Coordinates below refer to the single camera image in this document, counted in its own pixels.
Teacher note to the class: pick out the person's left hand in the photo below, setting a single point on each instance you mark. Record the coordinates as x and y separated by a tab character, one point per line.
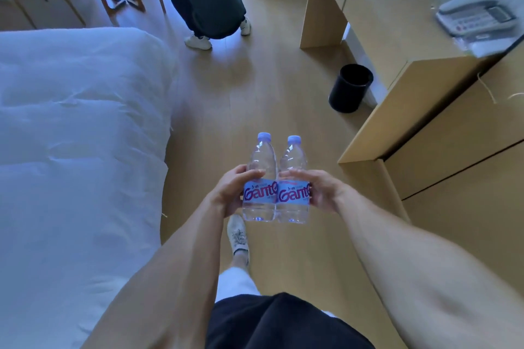
229	193

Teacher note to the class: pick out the person's right hand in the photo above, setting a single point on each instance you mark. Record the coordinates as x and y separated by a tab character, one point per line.
327	191

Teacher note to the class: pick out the blue-cap water bottle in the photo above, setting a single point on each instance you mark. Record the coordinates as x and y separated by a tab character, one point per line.
292	195
260	195

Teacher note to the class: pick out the person's right forearm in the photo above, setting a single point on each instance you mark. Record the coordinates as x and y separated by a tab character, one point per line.
430	271

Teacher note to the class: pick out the person's left forearm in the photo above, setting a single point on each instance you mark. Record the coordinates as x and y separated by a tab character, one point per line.
163	279

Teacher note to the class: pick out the person's white left shoe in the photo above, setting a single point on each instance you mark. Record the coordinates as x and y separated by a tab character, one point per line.
237	236

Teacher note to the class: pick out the person's left leg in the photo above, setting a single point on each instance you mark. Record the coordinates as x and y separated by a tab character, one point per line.
239	263

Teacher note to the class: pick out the light denim shorts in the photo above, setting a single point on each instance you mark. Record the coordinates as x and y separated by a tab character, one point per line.
235	283

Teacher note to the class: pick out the black bin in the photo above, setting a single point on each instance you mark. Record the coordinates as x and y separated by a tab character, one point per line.
350	91

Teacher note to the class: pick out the black t-shirt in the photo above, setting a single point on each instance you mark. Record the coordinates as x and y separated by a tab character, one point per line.
278	324

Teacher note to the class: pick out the white bed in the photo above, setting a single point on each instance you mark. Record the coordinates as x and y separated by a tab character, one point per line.
73	156

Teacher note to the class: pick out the grey desk telephone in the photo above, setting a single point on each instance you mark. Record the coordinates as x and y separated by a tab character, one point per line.
475	19

